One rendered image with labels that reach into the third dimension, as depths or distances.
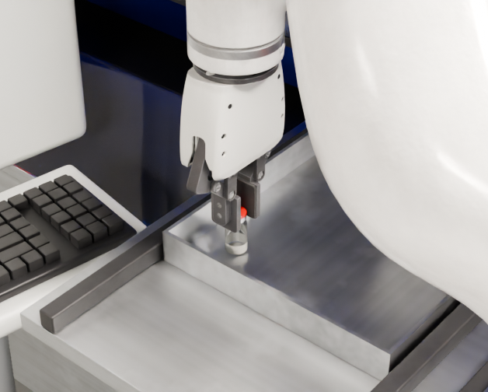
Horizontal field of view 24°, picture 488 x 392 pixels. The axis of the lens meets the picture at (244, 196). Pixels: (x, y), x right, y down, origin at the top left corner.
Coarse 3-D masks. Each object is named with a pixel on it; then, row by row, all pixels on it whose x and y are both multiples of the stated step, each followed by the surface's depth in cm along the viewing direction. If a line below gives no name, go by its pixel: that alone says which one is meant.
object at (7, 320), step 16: (48, 176) 134; (80, 176) 134; (16, 192) 132; (96, 192) 132; (112, 208) 129; (144, 224) 127; (64, 272) 120; (32, 288) 118; (48, 288) 118; (0, 304) 116; (16, 304) 116; (0, 320) 114; (16, 320) 115; (0, 336) 115
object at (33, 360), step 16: (0, 176) 176; (16, 176) 173; (32, 176) 170; (0, 192) 178; (16, 336) 198; (32, 336) 194; (16, 352) 201; (32, 352) 197; (48, 352) 193; (16, 368) 204; (32, 368) 200; (48, 368) 196; (64, 368) 192; (80, 368) 188; (32, 384) 203; (48, 384) 198; (64, 384) 194; (80, 384) 191; (96, 384) 187
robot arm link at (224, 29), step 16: (192, 0) 93; (208, 0) 91; (224, 0) 91; (240, 0) 91; (256, 0) 91; (272, 0) 92; (192, 16) 94; (208, 16) 92; (224, 16) 92; (240, 16) 92; (256, 16) 92; (272, 16) 93; (192, 32) 95; (208, 32) 93; (224, 32) 92; (240, 32) 92; (256, 32) 93; (272, 32) 94; (224, 48) 93; (240, 48) 93
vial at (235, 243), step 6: (246, 222) 109; (246, 228) 109; (228, 234) 109; (234, 234) 108; (240, 234) 108; (246, 234) 109; (228, 240) 109; (234, 240) 109; (240, 240) 109; (246, 240) 110; (228, 246) 109; (234, 246) 109; (240, 246) 109; (246, 246) 110; (228, 252) 110; (234, 252) 110; (240, 252) 110
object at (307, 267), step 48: (288, 192) 118; (192, 240) 112; (288, 240) 112; (336, 240) 112; (240, 288) 104; (288, 288) 106; (336, 288) 106; (384, 288) 106; (432, 288) 106; (336, 336) 98; (384, 336) 101
